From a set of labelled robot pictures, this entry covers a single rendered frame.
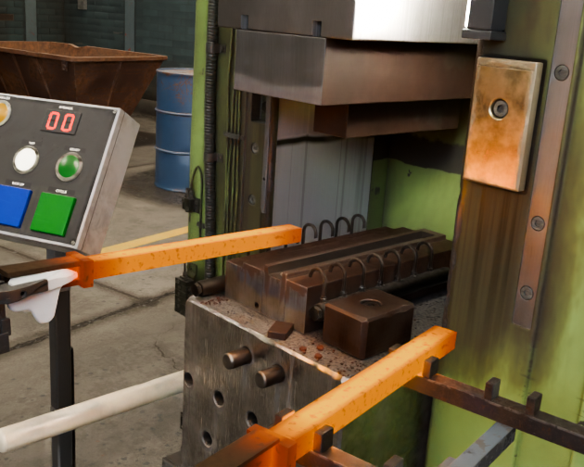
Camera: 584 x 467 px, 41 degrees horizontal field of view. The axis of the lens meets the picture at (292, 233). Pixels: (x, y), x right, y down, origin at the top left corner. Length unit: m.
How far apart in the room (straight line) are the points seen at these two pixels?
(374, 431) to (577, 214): 0.43
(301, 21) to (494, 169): 0.35
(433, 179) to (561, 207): 0.56
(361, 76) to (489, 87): 0.20
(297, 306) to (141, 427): 1.62
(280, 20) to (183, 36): 8.32
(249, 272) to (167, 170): 4.72
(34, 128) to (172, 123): 4.33
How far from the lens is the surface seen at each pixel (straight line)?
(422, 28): 1.20
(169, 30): 9.66
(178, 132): 5.89
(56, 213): 1.50
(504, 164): 1.09
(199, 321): 1.33
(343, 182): 1.59
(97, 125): 1.53
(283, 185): 1.47
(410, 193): 1.65
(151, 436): 2.72
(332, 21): 1.12
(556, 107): 1.07
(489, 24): 1.08
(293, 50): 1.17
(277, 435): 0.71
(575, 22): 1.07
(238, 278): 1.32
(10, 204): 1.56
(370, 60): 1.20
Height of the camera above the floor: 1.40
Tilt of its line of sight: 16 degrees down
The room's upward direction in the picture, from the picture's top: 4 degrees clockwise
